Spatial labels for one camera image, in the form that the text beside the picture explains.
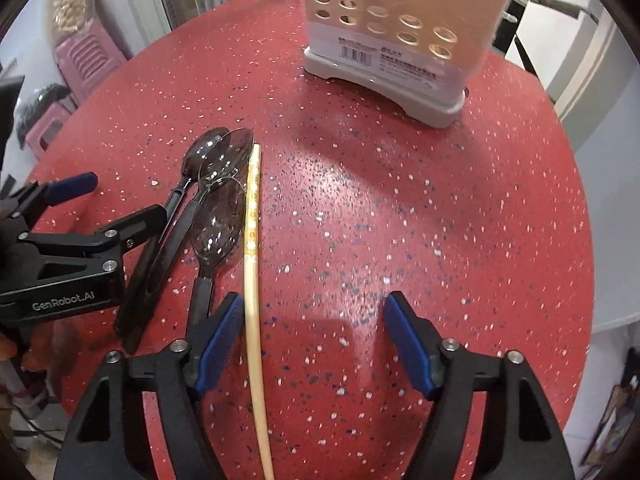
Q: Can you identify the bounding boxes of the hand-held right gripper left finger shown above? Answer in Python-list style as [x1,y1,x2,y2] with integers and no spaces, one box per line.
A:
[52,291,246,480]

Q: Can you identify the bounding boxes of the cardboard scraps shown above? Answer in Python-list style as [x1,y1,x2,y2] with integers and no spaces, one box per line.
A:
[584,384,637,467]

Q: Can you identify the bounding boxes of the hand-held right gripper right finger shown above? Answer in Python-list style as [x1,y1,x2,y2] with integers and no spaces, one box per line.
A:
[383,290,568,480]

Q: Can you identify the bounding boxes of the pink stool with dark cloth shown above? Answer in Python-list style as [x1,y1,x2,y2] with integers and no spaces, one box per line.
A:
[16,84,77,152]

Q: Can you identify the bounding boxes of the pale patterned chopstick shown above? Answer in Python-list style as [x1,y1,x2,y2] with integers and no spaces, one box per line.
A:
[242,143,276,480]

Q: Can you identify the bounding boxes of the clear bag of nuts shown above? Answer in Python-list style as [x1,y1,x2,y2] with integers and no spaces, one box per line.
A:
[49,0,97,37]

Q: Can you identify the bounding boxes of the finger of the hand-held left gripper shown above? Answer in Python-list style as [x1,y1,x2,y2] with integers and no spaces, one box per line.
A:
[10,172,99,221]
[20,204,168,273]

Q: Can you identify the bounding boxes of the pink plastic stool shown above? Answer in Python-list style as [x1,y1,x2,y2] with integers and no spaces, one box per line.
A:
[54,20,127,107]

